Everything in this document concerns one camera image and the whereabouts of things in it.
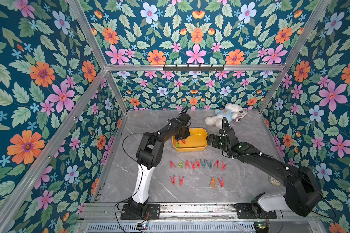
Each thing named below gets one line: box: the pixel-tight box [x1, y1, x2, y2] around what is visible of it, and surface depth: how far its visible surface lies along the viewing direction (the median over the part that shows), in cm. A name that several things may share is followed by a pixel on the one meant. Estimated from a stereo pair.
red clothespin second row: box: [217, 177, 225, 188], surface depth 86 cm
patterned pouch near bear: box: [232, 109, 248, 123], surface depth 113 cm
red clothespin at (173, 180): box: [169, 174, 176, 185], surface depth 86 cm
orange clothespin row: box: [210, 177, 217, 188], surface depth 85 cm
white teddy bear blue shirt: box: [205, 103, 244, 128], surface depth 110 cm
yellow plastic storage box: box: [172, 127, 209, 153], surface depth 100 cm
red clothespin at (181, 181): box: [178, 175, 185, 187], surface depth 86 cm
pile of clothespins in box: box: [175, 139, 187, 149], surface depth 100 cm
